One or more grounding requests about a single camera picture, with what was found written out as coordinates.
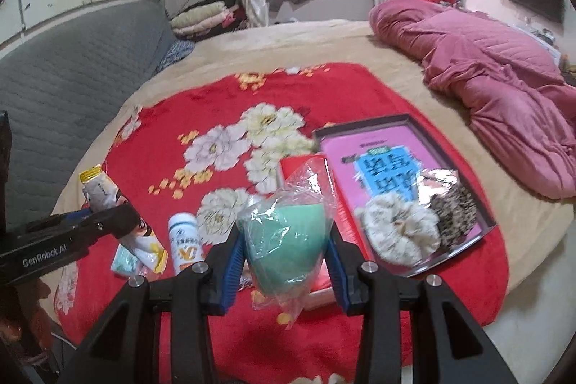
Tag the white yellow snack packet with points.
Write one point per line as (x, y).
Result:
(101, 190)

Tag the pink quilt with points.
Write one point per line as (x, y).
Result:
(495, 73)

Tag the beige bed sheet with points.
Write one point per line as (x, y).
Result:
(315, 42)

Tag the person's left hand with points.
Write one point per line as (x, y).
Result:
(15, 330)

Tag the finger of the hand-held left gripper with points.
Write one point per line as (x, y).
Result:
(74, 216)
(112, 224)

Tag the leopard print scrunchie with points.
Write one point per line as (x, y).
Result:
(454, 217)

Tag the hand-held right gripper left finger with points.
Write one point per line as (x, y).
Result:
(234, 260)

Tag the red floral blanket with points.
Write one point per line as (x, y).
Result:
(202, 96)

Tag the dark grey shallow box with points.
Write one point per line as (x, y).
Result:
(360, 127)

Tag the red tissue pack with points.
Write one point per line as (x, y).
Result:
(297, 172)

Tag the white floral scrunchie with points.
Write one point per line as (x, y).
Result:
(396, 231)

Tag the white pill bottle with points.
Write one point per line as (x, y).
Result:
(182, 231)

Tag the grey quilted headboard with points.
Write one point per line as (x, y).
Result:
(67, 96)

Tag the green sponge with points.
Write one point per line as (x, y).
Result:
(283, 244)

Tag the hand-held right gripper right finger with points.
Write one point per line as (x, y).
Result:
(337, 274)

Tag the pile of folded clothes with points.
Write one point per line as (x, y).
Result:
(202, 17)

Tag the blue patterned pillow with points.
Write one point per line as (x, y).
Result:
(177, 51)

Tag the small mint green packet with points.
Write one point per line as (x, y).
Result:
(123, 262)

